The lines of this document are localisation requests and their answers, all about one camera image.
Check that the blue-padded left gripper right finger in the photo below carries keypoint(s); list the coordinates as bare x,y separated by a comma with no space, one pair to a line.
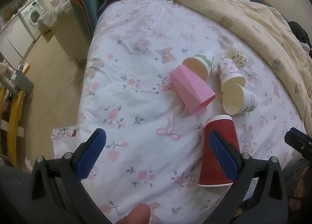
258,193

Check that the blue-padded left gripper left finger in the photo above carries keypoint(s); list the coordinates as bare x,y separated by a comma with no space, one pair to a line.
56,191

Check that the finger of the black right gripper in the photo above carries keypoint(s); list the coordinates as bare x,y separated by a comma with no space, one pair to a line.
300,142

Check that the red ribbed paper cup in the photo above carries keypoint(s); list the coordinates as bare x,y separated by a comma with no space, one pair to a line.
219,168

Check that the white cup with green leaves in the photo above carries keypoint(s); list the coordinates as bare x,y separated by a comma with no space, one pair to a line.
238,100

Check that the pink-pattern white paper cup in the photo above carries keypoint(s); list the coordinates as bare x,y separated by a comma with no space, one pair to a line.
229,74

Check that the yellow leopard-print paper cup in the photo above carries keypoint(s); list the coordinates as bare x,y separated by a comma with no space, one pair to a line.
237,56

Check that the pink faceted paper cup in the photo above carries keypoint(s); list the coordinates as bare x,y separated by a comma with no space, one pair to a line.
194,92

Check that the green-print white paper cup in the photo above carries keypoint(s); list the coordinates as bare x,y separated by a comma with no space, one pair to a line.
201,64

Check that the operator's thumb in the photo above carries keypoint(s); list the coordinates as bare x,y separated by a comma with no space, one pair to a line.
140,214

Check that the yellow wooden chair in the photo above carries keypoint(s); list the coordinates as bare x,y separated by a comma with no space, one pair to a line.
12,128

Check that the white floral bed sheet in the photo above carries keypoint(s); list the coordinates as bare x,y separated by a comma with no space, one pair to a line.
154,145

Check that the black striped clothing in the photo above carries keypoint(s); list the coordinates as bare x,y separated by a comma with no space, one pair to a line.
301,36

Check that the beige bedside cabinet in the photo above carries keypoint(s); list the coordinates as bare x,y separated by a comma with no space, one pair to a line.
67,32

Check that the beige bear-print comforter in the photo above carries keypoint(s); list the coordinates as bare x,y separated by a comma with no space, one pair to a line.
266,31

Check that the white washing machine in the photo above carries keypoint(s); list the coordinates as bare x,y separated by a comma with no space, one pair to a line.
30,16

